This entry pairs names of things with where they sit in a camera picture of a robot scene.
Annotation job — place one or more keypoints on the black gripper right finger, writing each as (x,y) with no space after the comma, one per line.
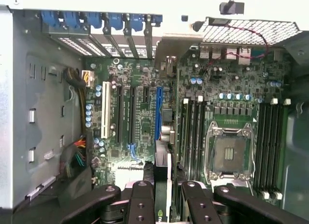
(200,207)

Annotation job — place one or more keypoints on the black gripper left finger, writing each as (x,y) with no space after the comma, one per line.
(141,204)

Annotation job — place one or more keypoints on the silver chipset heatsink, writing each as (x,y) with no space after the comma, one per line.
(128,171)

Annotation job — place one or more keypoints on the silver CPU socket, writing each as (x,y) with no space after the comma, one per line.
(229,151)

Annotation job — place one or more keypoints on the black RAM slot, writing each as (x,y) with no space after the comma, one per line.
(196,137)
(276,149)
(262,149)
(184,137)
(202,137)
(269,149)
(190,137)
(285,149)

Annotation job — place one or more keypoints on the silver locking lever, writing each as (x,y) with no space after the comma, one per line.
(254,158)

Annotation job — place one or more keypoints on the black long expansion slot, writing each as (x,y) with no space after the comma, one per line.
(132,115)
(120,114)

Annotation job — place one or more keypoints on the blue expansion slot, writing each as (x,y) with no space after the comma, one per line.
(159,113)

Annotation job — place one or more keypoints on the white expansion slot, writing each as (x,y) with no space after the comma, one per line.
(105,110)

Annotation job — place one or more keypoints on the black short expansion slot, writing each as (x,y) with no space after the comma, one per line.
(147,95)

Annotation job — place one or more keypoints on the green motherboard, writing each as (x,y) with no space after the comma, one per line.
(217,88)

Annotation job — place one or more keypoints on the grey open PC case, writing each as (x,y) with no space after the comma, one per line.
(21,101)

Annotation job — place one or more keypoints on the blue card retainer clip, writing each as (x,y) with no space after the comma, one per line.
(49,18)
(116,21)
(94,20)
(157,20)
(71,19)
(136,22)

